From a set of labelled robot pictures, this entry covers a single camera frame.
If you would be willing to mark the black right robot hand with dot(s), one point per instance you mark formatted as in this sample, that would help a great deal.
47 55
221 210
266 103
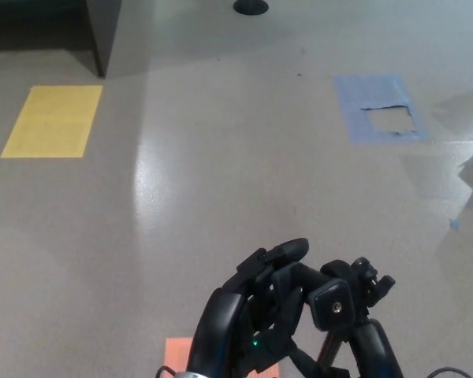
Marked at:
378 350

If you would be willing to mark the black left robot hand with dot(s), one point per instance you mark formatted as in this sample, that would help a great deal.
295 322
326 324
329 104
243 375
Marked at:
217 319

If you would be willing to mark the black tripod phone stand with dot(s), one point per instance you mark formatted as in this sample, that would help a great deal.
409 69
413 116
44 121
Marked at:
333 305

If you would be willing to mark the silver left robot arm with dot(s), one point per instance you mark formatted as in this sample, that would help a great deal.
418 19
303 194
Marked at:
193 375

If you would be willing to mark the black round floor disc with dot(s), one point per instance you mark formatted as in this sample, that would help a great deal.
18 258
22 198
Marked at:
250 6

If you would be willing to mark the orange paper sheet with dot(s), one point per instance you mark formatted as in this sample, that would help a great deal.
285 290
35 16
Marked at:
178 354

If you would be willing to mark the small blue tape piece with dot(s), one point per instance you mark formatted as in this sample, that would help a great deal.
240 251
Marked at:
455 224

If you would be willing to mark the yellow paper sheet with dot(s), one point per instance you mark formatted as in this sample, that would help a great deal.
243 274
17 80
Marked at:
51 122

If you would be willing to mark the torn blue paper sheet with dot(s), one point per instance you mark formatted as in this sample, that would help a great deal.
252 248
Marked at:
358 92

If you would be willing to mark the dark desk side panel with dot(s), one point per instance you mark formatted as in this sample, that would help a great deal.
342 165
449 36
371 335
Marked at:
102 31

